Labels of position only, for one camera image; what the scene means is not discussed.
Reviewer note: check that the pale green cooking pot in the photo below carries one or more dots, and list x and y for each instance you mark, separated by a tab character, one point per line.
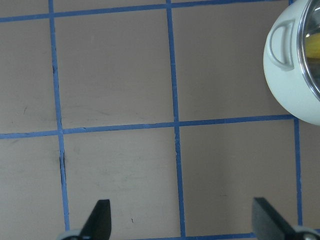
292	77

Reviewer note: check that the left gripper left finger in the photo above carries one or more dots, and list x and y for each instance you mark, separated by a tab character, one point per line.
98	224

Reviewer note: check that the yellow corn cob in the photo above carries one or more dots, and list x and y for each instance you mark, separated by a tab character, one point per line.
312	46

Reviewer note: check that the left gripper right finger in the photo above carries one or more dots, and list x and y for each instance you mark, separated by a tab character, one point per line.
267	223

